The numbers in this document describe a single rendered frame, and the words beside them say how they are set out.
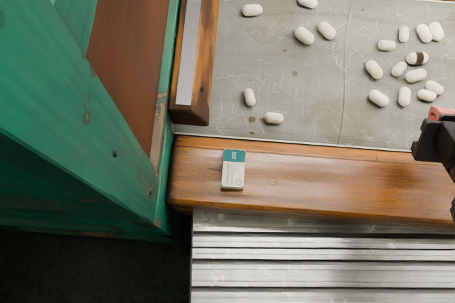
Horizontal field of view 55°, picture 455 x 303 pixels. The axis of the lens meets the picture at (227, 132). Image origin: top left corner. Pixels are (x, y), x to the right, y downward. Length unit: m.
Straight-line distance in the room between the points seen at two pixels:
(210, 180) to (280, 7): 0.35
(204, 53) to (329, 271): 0.42
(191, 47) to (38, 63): 0.47
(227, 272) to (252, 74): 0.34
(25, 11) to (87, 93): 0.09
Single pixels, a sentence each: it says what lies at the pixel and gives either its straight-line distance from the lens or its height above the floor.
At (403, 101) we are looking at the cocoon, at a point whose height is 0.76.
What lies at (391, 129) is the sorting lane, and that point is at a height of 0.74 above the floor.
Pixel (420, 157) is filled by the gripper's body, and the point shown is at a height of 0.85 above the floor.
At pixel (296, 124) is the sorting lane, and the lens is 0.76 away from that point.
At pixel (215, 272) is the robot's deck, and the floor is 0.67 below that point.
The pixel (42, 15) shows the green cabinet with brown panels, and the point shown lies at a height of 1.28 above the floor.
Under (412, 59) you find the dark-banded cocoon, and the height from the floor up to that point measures 0.76.
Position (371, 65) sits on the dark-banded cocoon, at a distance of 0.82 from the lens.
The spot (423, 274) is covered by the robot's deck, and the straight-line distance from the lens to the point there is 0.86.
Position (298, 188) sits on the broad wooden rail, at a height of 0.76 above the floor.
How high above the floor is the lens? 1.46
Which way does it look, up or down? 74 degrees down
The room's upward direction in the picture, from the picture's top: 6 degrees clockwise
